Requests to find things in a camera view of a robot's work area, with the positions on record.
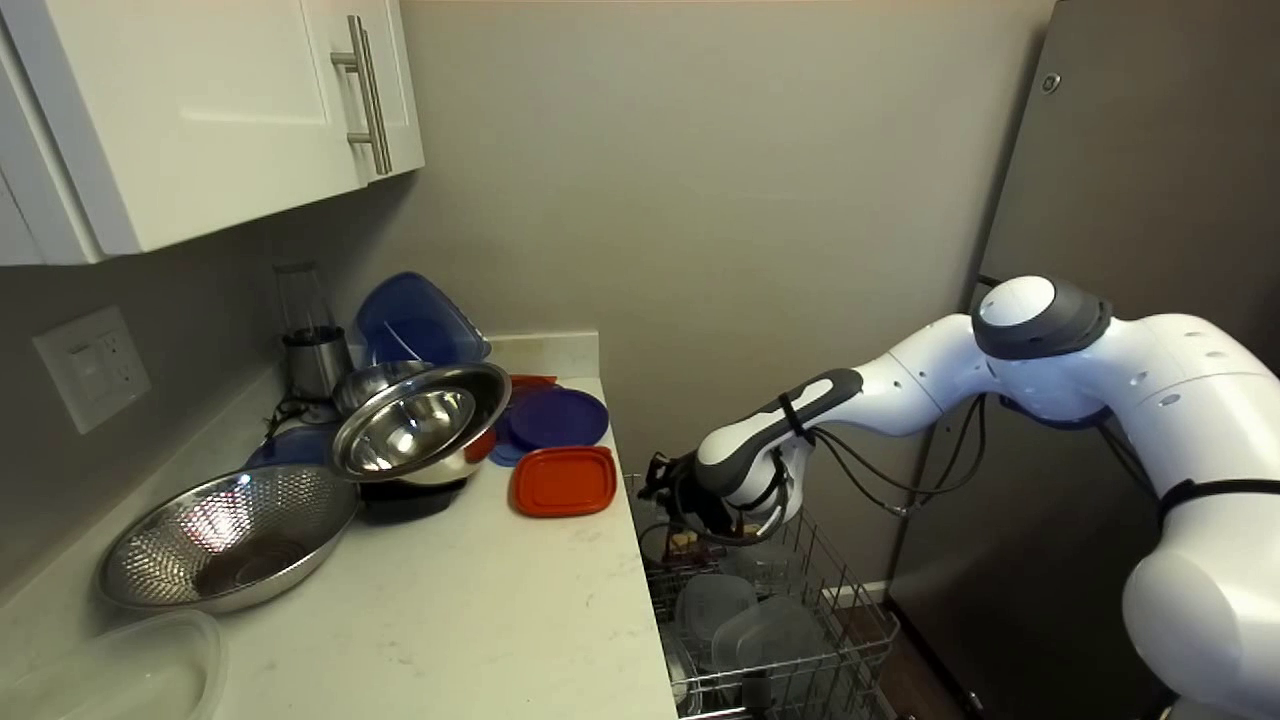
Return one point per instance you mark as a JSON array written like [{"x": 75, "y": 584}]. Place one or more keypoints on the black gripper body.
[{"x": 672, "y": 484}]

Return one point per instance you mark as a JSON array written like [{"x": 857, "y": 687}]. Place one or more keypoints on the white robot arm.
[{"x": 1065, "y": 424}]

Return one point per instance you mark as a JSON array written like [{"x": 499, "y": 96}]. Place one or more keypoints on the clear plastic container in rack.
[{"x": 724, "y": 630}]

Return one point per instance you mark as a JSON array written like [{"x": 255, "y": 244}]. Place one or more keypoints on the red square plastic lid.
[{"x": 561, "y": 483}]

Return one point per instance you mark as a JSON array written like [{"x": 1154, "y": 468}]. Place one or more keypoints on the blue round plastic plate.
[{"x": 549, "y": 417}]

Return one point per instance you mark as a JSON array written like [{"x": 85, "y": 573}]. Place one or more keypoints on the steel mixing bowl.
[{"x": 408, "y": 417}]

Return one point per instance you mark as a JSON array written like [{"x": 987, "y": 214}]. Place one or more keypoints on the blue plastic bowl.
[{"x": 408, "y": 319}]

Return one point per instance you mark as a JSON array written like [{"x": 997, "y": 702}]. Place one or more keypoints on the steel cup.
[{"x": 314, "y": 361}]

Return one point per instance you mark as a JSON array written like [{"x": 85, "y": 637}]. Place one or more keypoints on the clear glass on counter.
[{"x": 296, "y": 298}]

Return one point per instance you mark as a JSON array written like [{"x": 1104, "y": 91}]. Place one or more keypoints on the steel colander bowl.
[{"x": 228, "y": 543}]

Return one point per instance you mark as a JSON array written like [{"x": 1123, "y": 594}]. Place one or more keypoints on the stainless steel refrigerator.
[{"x": 1128, "y": 564}]

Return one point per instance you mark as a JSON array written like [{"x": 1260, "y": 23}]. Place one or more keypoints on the white wire dish rack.
[{"x": 831, "y": 687}]

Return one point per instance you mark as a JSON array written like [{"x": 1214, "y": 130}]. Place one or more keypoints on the steel cabinet handle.
[{"x": 362, "y": 62}]

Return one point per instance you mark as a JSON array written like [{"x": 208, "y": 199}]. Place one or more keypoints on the white wall outlet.
[{"x": 92, "y": 364}]

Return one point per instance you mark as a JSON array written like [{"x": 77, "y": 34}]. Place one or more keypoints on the white wall cabinet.
[{"x": 134, "y": 125}]

